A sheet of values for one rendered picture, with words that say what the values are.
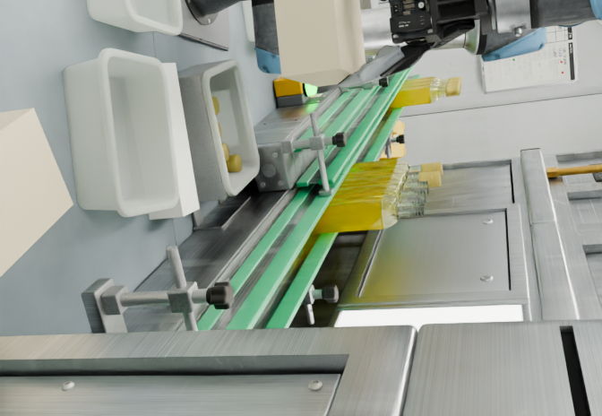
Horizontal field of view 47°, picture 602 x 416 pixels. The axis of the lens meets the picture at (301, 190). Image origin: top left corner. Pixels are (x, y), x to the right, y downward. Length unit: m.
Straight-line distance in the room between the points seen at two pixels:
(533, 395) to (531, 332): 0.07
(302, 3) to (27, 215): 0.40
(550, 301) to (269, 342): 0.82
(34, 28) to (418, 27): 0.48
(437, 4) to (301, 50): 0.17
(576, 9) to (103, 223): 0.67
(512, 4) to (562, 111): 6.62
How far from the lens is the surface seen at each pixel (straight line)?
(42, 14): 0.98
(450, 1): 0.84
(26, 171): 0.78
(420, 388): 0.42
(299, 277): 1.21
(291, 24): 0.87
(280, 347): 0.48
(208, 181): 1.21
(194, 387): 0.48
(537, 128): 7.48
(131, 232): 1.08
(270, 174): 1.37
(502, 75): 7.33
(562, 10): 0.86
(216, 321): 0.96
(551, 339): 0.45
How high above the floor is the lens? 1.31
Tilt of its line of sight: 17 degrees down
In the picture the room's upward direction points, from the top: 85 degrees clockwise
